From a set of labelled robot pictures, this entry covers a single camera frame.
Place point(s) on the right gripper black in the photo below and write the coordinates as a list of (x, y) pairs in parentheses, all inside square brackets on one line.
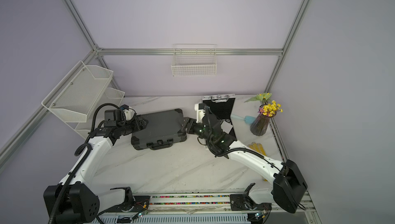
[(190, 121)]

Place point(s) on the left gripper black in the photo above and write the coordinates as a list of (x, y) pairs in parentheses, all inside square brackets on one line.
[(142, 126)]

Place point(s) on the dark grey poker case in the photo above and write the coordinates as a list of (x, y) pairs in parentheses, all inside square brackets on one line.
[(158, 130)]

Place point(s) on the silver aluminium poker case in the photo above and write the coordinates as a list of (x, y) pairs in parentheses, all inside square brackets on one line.
[(221, 106)]

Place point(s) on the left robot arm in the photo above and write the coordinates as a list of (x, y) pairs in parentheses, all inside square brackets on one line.
[(72, 201)]

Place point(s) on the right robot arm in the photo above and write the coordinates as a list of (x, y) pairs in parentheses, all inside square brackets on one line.
[(288, 185)]

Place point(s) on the white card deck box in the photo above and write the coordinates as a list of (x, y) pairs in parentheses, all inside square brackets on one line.
[(228, 128)]

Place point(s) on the teal plastic scoop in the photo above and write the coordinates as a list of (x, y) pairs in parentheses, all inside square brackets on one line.
[(247, 119)]

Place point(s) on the white two-tier mesh shelf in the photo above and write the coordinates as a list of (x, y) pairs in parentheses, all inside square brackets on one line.
[(75, 99)]

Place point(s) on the purple glass vase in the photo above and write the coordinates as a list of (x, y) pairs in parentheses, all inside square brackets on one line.
[(260, 125)]

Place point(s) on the yellow dotted work glove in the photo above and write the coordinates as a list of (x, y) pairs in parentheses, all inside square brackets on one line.
[(257, 147)]

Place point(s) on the yellow artificial flowers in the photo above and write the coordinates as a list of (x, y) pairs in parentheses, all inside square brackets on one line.
[(268, 107)]

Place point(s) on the white wire wall basket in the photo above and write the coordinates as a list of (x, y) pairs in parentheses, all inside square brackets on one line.
[(194, 60)]

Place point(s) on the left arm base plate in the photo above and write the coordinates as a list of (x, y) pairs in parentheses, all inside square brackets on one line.
[(141, 202)]

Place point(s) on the aluminium frame rail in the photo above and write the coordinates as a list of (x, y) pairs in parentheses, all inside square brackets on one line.
[(192, 202)]

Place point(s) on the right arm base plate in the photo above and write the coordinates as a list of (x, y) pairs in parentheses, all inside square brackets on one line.
[(240, 203)]

